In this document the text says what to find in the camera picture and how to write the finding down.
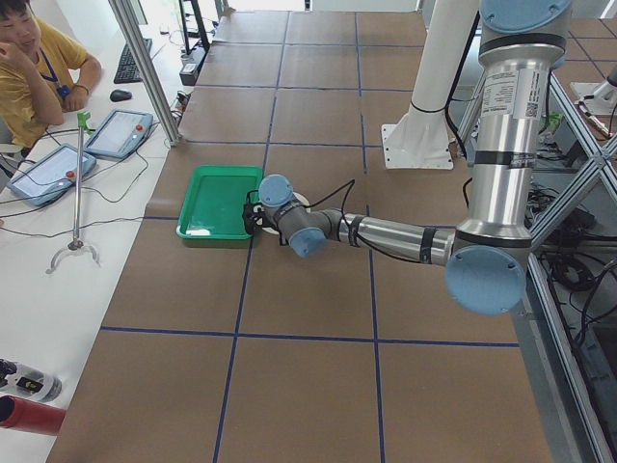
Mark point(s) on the blue teach pendant far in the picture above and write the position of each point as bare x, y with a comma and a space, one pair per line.
120, 134

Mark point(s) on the red cylinder bottle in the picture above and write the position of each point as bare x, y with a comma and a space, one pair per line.
29, 416

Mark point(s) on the blue teach pendant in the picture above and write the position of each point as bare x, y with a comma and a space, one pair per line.
120, 134
48, 179

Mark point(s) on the aluminium frame post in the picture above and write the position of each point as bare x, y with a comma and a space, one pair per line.
131, 31

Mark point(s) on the blue teach pendant near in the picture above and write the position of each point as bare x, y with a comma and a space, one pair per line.
48, 179

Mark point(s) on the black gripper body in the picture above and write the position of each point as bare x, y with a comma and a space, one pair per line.
268, 227

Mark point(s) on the silver reacher grabber tool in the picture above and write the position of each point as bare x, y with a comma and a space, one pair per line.
76, 245

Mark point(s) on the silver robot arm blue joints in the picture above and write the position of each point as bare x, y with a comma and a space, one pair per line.
485, 256

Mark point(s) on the black keyboard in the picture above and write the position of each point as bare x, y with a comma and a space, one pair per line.
127, 70

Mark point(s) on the green plastic tray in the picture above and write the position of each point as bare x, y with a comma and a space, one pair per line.
212, 214

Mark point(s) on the black computer mouse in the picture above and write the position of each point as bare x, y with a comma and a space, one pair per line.
119, 95

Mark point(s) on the person in yellow shirt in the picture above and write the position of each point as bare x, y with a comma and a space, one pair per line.
44, 74

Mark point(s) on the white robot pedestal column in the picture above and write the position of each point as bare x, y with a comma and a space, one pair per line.
420, 139

